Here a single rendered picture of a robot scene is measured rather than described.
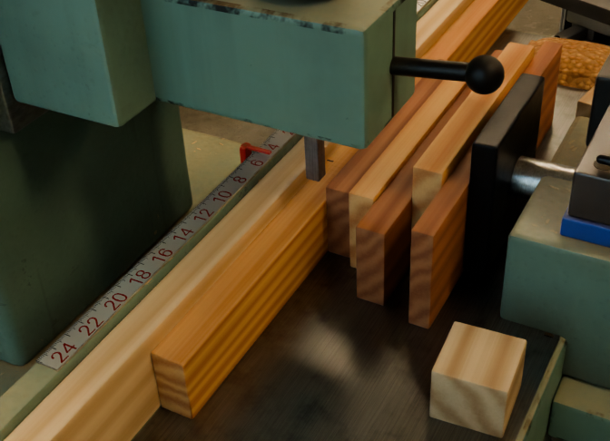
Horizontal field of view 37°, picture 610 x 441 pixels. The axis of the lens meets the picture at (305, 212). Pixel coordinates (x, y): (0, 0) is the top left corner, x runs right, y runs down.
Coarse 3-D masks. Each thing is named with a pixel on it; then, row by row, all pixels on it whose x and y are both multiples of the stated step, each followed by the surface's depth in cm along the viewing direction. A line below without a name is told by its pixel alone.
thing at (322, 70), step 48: (144, 0) 49; (192, 0) 48; (240, 0) 47; (288, 0) 47; (336, 0) 47; (384, 0) 46; (192, 48) 50; (240, 48) 48; (288, 48) 46; (336, 48) 45; (384, 48) 46; (192, 96) 52; (240, 96) 50; (288, 96) 48; (336, 96) 47; (384, 96) 48
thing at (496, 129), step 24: (528, 96) 53; (504, 120) 51; (528, 120) 54; (480, 144) 49; (504, 144) 50; (528, 144) 55; (480, 168) 50; (504, 168) 51; (528, 168) 53; (552, 168) 53; (480, 192) 51; (504, 192) 53; (528, 192) 53; (480, 216) 52; (504, 216) 54; (480, 240) 53; (504, 240) 56; (480, 264) 54
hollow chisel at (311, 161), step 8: (304, 136) 53; (304, 144) 54; (312, 144) 53; (320, 144) 54; (312, 152) 54; (320, 152) 54; (312, 160) 54; (320, 160) 54; (312, 168) 54; (320, 168) 54; (312, 176) 55; (320, 176) 55
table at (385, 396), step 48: (576, 96) 72; (336, 288) 54; (480, 288) 54; (288, 336) 51; (336, 336) 51; (384, 336) 51; (432, 336) 51; (528, 336) 50; (240, 384) 48; (288, 384) 48; (336, 384) 48; (384, 384) 48; (528, 384) 48; (576, 384) 51; (144, 432) 46; (192, 432) 46; (240, 432) 46; (288, 432) 46; (336, 432) 46; (384, 432) 45; (432, 432) 45; (480, 432) 45; (528, 432) 45; (576, 432) 51
